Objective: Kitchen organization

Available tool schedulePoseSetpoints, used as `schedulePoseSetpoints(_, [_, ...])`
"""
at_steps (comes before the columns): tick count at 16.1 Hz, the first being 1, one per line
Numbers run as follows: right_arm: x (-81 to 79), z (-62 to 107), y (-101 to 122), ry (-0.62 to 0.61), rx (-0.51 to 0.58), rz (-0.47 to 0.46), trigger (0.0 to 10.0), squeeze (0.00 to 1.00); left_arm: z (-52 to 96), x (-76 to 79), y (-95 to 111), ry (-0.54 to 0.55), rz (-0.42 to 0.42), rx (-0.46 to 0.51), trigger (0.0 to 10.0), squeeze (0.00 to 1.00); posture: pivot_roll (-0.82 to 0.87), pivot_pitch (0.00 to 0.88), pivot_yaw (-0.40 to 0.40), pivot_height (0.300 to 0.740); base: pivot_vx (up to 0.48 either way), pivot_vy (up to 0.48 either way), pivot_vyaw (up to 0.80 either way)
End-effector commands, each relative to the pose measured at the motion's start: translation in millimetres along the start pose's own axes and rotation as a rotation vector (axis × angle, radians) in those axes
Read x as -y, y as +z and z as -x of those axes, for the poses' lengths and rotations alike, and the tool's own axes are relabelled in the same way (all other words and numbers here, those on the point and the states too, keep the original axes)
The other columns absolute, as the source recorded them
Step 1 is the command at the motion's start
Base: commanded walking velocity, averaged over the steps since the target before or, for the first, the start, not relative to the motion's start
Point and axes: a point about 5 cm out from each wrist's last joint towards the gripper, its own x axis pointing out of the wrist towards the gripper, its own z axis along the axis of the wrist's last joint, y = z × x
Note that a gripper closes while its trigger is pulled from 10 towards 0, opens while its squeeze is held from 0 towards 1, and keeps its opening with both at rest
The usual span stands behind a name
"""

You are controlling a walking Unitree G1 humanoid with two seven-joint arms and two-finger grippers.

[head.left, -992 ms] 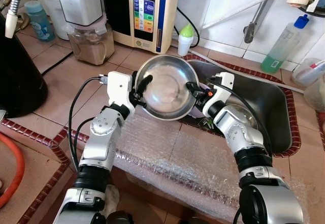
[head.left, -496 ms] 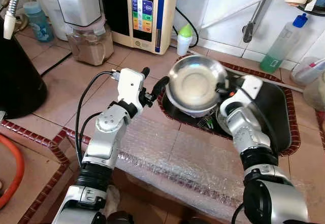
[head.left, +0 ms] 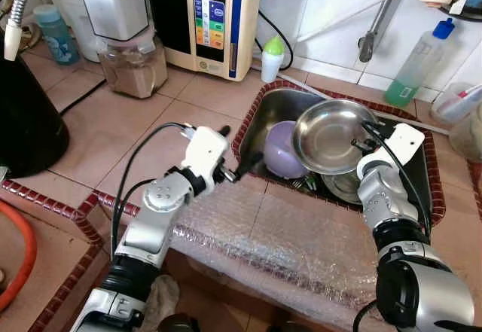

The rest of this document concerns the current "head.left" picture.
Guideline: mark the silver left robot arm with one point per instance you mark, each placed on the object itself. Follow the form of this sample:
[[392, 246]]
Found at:
[[154, 219]]

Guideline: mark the purple plastic bowl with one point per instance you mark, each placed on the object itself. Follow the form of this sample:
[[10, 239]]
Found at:
[[280, 151]]

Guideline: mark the stainless steel sink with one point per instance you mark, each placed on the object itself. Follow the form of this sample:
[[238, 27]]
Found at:
[[260, 106]]

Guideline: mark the large white plastic bottle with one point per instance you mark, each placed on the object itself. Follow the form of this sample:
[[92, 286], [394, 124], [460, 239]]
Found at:
[[74, 19]]

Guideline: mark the stainless steel bowl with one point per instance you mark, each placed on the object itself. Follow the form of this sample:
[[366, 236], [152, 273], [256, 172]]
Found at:
[[343, 187], [327, 136]]

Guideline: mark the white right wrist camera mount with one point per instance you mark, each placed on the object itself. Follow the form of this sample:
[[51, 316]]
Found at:
[[403, 144]]

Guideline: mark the black robot foot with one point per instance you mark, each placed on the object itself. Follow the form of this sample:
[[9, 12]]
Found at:
[[179, 324]]

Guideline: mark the brass tap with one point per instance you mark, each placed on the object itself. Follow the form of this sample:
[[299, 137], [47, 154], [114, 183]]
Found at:
[[26, 35]]

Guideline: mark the teal plastic bottle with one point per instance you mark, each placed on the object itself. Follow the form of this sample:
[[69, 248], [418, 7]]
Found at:
[[56, 38]]

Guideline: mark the bubble wrap sheet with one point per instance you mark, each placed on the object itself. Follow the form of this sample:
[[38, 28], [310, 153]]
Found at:
[[263, 234]]

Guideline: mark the clear plastic jar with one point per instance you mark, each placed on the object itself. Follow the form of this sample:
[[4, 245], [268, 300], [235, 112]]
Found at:
[[467, 136]]

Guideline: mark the black round appliance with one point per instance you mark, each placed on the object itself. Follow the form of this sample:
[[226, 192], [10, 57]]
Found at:
[[30, 121]]

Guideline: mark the white toothbrush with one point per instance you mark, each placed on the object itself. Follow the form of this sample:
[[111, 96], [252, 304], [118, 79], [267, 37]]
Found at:
[[465, 96]]

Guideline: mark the beige water ionizer machine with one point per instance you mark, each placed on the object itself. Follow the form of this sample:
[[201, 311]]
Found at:
[[211, 27]]

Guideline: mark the clear bottle blue cap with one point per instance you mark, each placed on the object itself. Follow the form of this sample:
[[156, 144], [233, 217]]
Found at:
[[410, 72]]

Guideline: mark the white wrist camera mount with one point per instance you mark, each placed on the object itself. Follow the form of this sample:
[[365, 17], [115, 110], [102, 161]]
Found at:
[[403, 144], [203, 151]]

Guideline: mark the metal faucet lever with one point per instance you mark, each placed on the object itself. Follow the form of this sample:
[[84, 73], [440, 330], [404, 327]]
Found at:
[[366, 48]]

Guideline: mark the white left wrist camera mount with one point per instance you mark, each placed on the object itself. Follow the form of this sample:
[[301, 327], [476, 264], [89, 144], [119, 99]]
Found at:
[[203, 151]]

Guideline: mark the white faucet tube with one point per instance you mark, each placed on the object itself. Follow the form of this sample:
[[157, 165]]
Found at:
[[354, 12]]

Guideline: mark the thin grey tube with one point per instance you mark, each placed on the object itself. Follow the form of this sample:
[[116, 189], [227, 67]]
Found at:
[[331, 89]]

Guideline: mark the clear plastic container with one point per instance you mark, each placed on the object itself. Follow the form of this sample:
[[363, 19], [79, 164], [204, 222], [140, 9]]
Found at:
[[450, 112]]

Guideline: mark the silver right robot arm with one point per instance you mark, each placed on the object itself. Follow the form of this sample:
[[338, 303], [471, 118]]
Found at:
[[384, 193]]

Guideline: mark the small white bottle green cap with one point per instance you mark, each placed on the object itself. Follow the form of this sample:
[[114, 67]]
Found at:
[[272, 62]]

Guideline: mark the white crumpled rag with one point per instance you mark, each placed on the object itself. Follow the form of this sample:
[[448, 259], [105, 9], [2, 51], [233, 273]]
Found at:
[[164, 298]]

